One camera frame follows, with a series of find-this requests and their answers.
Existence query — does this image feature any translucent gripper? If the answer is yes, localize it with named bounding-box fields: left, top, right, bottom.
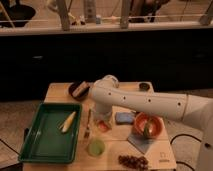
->
left=92, top=106, right=112, bottom=122

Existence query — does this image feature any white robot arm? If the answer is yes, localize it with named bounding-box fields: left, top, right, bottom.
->
left=89, top=75, right=213, bottom=171

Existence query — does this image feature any green plastic cup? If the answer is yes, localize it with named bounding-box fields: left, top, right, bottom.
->
left=87, top=139, right=105, bottom=157

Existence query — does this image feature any blue sponge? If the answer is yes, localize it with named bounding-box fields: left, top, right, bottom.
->
left=115, top=112, right=135, bottom=124

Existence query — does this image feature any metal fork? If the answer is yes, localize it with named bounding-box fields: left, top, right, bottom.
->
left=84, top=109, right=91, bottom=138

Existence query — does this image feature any green vegetable in bowl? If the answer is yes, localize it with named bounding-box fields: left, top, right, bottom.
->
left=143, top=122, right=151, bottom=138

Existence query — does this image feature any grey blue cloth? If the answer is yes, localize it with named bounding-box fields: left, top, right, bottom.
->
left=127, top=133, right=153, bottom=154

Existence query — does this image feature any red bowl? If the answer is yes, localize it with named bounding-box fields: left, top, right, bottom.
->
left=133, top=113, right=162, bottom=139

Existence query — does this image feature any green plastic tray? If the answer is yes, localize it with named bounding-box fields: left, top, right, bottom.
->
left=18, top=103, right=82, bottom=164

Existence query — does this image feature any bunch of dark grapes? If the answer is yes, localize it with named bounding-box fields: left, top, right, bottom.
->
left=118, top=155, right=148, bottom=171

